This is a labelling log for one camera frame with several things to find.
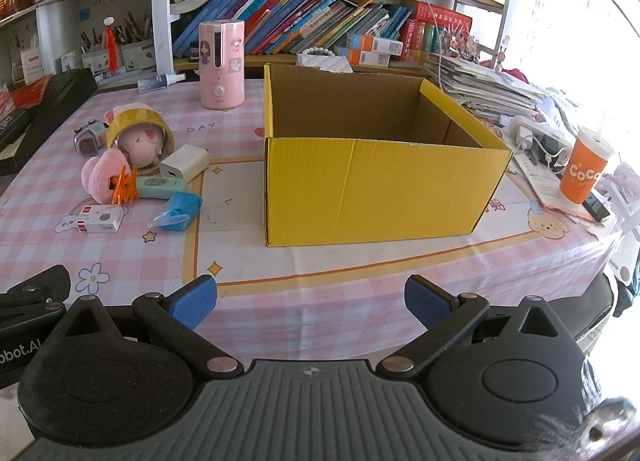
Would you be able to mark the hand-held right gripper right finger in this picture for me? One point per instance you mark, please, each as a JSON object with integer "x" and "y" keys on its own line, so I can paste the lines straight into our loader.
{"x": 427, "y": 298}

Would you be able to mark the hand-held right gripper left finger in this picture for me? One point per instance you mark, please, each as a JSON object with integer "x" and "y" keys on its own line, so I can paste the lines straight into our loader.
{"x": 192, "y": 298}

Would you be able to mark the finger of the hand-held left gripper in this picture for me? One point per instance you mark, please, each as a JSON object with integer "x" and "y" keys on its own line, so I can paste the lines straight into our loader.
{"x": 35, "y": 293}

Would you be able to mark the yellow cardboard box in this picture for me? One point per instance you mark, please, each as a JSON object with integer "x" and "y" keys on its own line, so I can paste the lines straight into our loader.
{"x": 375, "y": 191}

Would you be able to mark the white charger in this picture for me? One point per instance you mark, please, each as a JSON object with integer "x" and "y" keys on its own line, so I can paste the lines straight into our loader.
{"x": 185, "y": 161}

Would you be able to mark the blue plastic packet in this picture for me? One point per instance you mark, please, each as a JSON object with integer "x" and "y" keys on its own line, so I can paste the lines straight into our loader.
{"x": 177, "y": 211}

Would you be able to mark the small white red box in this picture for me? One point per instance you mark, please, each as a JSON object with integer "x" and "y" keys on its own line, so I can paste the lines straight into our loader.
{"x": 100, "y": 219}

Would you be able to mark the pink checked tablecloth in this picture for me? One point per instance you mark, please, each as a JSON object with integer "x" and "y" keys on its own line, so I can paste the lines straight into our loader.
{"x": 310, "y": 291}

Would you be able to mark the orange hair clip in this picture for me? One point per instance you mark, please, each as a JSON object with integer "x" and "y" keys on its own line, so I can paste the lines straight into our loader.
{"x": 125, "y": 189}

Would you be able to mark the pink fuzzy pouch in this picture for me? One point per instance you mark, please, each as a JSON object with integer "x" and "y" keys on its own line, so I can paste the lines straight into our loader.
{"x": 99, "y": 173}

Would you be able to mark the small silver toy figure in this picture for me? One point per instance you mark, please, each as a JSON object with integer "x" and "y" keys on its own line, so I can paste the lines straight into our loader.
{"x": 87, "y": 143}

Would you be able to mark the pink pig plush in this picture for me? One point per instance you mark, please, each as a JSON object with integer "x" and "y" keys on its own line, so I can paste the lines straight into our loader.
{"x": 142, "y": 145}

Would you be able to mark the printed paper sheet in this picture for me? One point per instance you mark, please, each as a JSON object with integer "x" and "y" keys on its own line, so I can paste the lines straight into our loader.
{"x": 542, "y": 181}

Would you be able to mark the small black case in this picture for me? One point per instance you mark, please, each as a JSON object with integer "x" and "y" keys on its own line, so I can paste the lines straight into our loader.
{"x": 11, "y": 126}

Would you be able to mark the black chair seat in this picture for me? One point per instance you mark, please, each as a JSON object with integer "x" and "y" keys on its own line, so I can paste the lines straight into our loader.
{"x": 597, "y": 301}

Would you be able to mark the yellow tape roll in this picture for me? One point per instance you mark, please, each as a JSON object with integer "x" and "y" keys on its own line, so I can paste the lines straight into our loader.
{"x": 132, "y": 116}

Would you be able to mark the black phone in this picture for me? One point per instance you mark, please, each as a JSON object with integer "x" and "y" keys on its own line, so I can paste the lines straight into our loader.
{"x": 597, "y": 206}

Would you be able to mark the white power strip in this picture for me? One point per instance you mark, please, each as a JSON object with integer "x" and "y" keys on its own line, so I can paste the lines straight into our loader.
{"x": 530, "y": 131}

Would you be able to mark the orange paper cup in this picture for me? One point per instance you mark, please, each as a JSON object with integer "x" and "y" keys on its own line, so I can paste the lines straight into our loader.
{"x": 582, "y": 171}

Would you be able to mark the red packets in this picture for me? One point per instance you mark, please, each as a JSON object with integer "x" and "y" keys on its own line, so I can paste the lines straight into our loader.
{"x": 30, "y": 91}

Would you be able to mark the large black case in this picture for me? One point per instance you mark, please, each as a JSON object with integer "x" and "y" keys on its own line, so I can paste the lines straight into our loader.
{"x": 65, "y": 91}

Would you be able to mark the small spray bottle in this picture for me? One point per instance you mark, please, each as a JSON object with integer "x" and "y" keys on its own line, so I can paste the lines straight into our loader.
{"x": 155, "y": 84}

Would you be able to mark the pink humidifier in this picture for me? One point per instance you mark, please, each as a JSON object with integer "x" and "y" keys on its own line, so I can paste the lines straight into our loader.
{"x": 222, "y": 81}

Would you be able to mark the stack of papers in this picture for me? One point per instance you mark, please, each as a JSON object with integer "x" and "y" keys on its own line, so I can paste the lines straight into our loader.
{"x": 490, "y": 86}

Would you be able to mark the white box red label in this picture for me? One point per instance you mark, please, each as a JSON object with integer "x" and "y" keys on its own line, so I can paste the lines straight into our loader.
{"x": 31, "y": 66}

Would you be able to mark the white pen holder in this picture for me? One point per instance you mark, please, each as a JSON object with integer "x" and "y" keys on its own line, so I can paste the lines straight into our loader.
{"x": 137, "y": 53}
{"x": 95, "y": 61}

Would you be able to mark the orange white medicine box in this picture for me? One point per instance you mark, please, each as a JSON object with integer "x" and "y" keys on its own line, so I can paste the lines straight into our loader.
{"x": 365, "y": 57}
{"x": 375, "y": 43}

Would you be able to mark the red tassel ornament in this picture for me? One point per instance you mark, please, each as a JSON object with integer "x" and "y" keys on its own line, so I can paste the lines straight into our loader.
{"x": 112, "y": 48}

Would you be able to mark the white woven bag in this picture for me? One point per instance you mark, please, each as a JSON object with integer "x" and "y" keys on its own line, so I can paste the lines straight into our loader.
{"x": 325, "y": 62}

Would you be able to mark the small cartoon figurines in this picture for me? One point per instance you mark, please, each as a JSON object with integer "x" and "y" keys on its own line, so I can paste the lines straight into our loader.
{"x": 462, "y": 43}

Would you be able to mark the thick red books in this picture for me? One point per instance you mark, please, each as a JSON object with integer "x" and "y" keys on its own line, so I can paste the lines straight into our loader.
{"x": 440, "y": 21}

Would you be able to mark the blue sticky note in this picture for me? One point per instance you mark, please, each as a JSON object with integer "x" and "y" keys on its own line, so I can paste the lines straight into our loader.
{"x": 84, "y": 14}

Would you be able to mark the white bookshelf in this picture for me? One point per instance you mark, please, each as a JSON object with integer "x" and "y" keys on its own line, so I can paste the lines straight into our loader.
{"x": 160, "y": 1}

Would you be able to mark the row of books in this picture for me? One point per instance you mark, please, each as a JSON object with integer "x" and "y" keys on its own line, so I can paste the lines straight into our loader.
{"x": 300, "y": 16}

